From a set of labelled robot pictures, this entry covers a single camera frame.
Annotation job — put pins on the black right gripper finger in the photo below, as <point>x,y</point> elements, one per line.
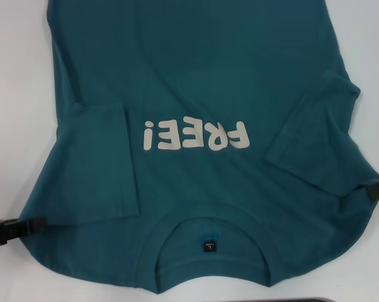
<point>378,192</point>

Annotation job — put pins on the teal t-shirt with beige print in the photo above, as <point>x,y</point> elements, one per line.
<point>192,63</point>

